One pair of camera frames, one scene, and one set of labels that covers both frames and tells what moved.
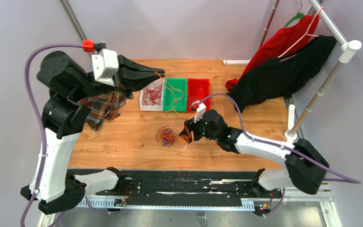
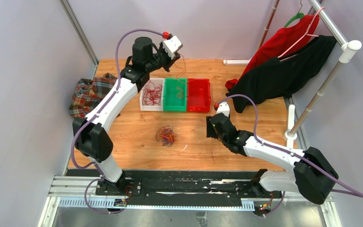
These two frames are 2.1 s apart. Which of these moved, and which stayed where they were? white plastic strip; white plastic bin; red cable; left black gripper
Moved: left black gripper
Stayed: white plastic bin; red cable; white plastic strip
